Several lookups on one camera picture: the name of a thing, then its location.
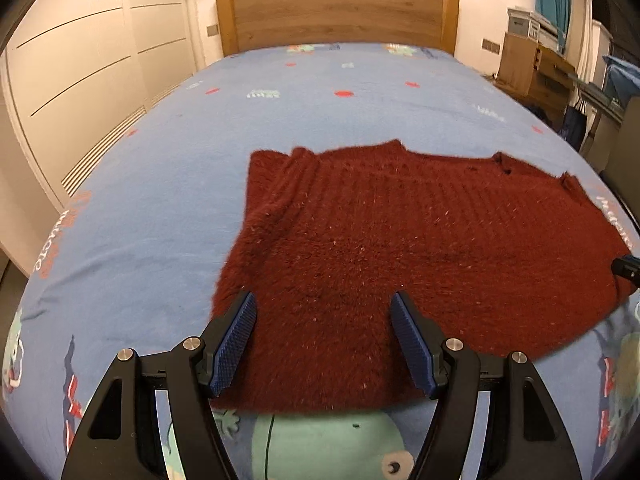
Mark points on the white wardrobe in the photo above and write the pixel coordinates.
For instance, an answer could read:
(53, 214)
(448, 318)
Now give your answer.
(90, 85)

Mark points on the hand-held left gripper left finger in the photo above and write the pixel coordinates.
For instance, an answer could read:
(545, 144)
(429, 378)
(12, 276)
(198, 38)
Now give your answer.
(235, 345)

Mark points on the blue quilt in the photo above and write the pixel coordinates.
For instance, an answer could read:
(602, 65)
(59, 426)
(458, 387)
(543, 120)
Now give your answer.
(625, 80)

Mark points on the white storage box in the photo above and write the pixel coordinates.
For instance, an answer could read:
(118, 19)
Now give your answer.
(522, 22)

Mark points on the teal curtain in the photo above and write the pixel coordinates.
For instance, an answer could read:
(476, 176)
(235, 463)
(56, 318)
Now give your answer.
(552, 0)

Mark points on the blue printed bed sheet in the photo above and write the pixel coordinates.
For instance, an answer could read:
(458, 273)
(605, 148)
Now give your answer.
(175, 185)

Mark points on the dark red knitted sweater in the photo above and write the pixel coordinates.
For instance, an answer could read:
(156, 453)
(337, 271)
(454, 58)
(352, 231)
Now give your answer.
(375, 240)

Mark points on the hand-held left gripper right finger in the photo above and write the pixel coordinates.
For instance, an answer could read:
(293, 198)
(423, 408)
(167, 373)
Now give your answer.
(412, 345)

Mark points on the navy paper bag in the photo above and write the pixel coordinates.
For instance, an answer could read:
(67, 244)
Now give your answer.
(574, 125)

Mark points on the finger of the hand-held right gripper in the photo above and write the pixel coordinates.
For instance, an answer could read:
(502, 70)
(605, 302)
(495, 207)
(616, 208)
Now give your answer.
(629, 267)

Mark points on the grey wall switch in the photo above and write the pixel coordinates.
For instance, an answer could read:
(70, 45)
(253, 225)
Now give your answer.
(491, 46)
(212, 30)

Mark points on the wooden headboard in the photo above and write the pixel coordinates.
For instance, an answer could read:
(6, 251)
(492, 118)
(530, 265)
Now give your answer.
(340, 15)

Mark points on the wooden desk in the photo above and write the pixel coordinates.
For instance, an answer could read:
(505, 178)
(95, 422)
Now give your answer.
(520, 62)

